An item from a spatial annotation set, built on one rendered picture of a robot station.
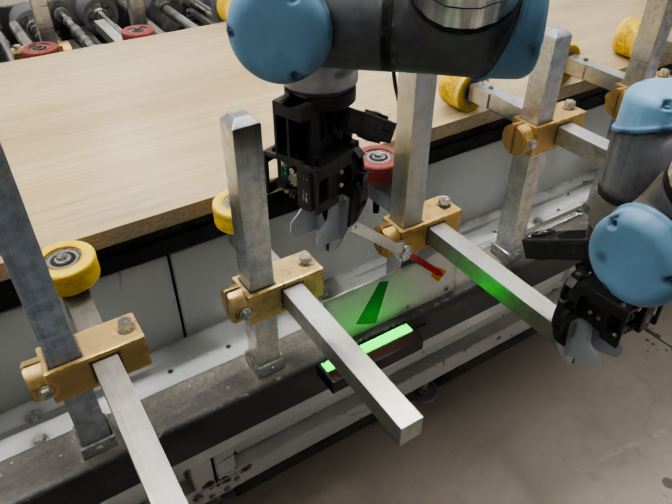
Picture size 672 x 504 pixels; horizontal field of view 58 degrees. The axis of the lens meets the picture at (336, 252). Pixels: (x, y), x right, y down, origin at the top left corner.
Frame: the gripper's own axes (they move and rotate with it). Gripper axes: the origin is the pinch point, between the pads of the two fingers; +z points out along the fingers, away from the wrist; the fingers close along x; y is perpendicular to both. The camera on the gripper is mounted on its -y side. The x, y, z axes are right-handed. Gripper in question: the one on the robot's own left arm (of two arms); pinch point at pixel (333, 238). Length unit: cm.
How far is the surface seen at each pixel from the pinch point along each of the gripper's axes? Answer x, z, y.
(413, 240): 0.9, 10.8, -18.5
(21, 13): -149, 11, -43
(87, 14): -144, 14, -61
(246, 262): -9.1, 4.3, 6.0
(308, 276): -5.3, 9.7, -1.5
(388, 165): -9.0, 4.9, -26.1
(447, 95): -12, 2, -50
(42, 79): -86, 6, -13
